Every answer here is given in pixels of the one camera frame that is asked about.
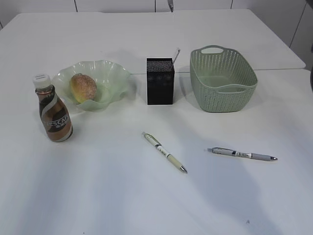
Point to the cream barrel pen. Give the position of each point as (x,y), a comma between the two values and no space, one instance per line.
(159,147)

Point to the clear plastic ruler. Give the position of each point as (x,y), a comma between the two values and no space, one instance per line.
(176,54)

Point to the golden bread roll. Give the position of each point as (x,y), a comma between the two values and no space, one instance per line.
(83,87)

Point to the brown Nescafe coffee bottle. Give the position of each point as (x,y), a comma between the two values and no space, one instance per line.
(52,111)

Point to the white pen grey grip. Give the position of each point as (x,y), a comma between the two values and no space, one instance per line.
(171,5)

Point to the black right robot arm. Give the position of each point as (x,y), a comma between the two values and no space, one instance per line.
(311,75)

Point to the black mesh pen holder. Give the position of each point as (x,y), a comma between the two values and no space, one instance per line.
(160,81)

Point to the green glass ruffled plate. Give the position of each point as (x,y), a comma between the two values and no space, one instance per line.
(111,79)

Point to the green plastic woven basket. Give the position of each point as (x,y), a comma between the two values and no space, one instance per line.
(222,79)

